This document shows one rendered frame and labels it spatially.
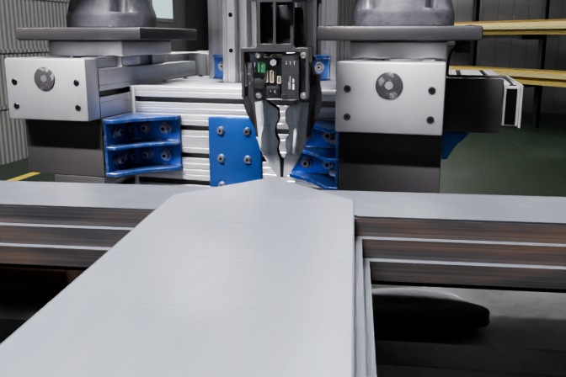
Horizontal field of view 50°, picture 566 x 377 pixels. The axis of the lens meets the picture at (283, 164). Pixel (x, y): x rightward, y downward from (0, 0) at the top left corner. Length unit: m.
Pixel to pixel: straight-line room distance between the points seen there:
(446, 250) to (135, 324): 0.29
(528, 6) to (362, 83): 8.25
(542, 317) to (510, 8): 8.23
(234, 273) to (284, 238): 0.08
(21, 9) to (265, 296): 5.37
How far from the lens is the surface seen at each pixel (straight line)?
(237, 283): 0.39
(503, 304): 0.86
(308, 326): 0.34
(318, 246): 0.46
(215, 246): 0.46
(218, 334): 0.33
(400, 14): 0.88
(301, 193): 0.60
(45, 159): 1.01
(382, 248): 0.54
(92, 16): 1.04
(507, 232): 0.55
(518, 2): 8.98
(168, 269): 0.42
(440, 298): 0.78
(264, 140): 0.67
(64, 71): 0.93
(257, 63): 0.65
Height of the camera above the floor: 1.02
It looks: 12 degrees down
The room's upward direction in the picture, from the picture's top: straight up
